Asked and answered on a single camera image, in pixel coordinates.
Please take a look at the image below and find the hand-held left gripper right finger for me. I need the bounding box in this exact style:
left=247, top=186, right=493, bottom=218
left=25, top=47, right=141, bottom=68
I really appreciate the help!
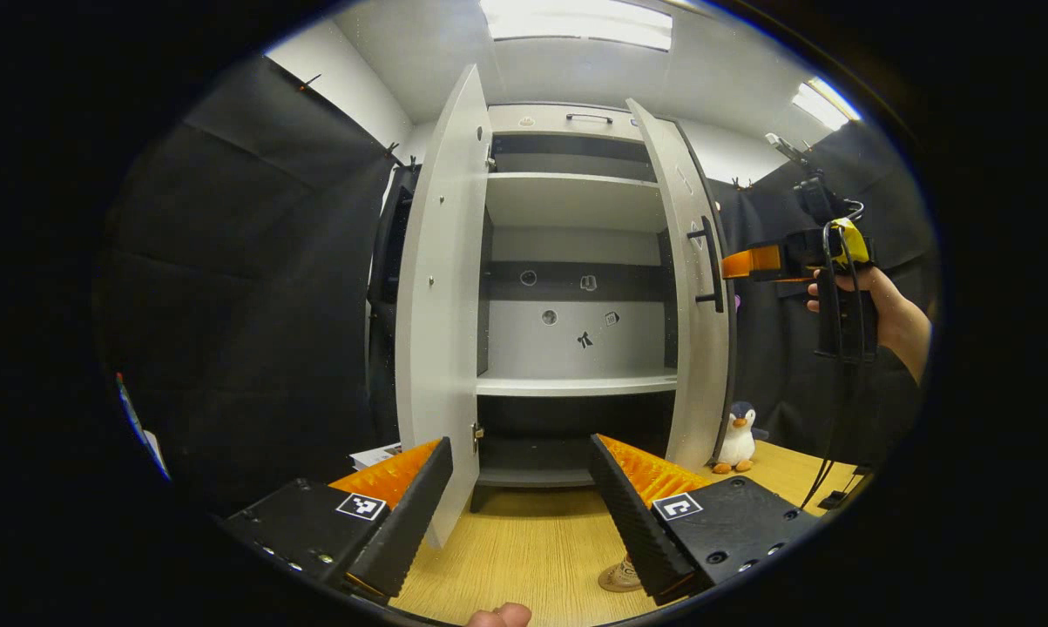
left=588, top=433, right=825, bottom=608

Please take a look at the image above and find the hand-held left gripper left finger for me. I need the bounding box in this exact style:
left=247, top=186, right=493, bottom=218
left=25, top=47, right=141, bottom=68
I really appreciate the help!
left=219, top=437, right=455, bottom=606

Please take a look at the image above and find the grey cabinet door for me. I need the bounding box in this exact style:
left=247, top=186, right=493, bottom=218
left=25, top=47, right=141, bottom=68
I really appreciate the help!
left=625, top=98, right=738, bottom=471
left=395, top=63, right=494, bottom=549

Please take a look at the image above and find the grey cabinet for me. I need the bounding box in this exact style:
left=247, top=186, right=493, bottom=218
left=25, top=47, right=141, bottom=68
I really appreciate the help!
left=476, top=131, right=716, bottom=515

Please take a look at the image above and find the white paper booklet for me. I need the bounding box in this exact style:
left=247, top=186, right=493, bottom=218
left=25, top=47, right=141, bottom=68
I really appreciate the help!
left=349, top=442, right=402, bottom=471

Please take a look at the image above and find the penguin plush toy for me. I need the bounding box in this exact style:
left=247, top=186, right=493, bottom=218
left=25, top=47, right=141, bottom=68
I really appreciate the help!
left=713, top=401, right=770, bottom=475

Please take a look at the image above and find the small ceiling light panel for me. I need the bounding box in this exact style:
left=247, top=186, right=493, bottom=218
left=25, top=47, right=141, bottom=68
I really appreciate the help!
left=789, top=77, right=862, bottom=131

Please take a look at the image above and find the black backdrop cloth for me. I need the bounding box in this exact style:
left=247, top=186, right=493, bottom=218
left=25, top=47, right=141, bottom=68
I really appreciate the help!
left=92, top=54, right=938, bottom=515

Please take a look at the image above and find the white blue sheet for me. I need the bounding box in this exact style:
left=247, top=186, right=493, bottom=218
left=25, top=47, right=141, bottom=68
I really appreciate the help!
left=114, top=373, right=172, bottom=482

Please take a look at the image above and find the large ceiling light panel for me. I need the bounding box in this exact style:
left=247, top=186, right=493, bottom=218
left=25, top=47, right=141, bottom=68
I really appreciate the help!
left=478, top=0, right=674, bottom=51

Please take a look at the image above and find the black cable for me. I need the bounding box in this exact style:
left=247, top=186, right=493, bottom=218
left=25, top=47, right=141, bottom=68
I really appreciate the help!
left=800, top=357, right=857, bottom=511

